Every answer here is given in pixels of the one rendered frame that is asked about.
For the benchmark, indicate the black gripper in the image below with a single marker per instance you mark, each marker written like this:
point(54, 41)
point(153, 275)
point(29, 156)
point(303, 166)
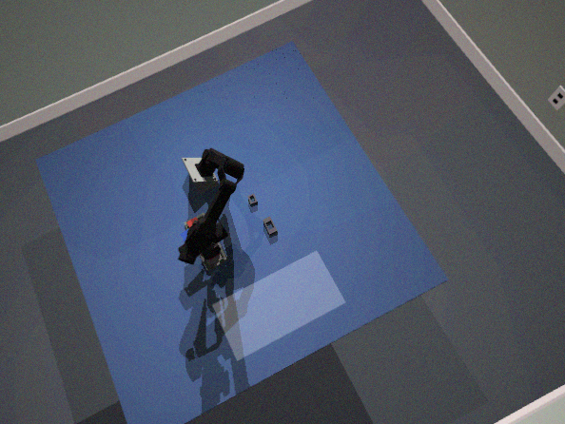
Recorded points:
point(219, 235)

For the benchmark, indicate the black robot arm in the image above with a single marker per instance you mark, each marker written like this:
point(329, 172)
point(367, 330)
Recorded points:
point(201, 234)

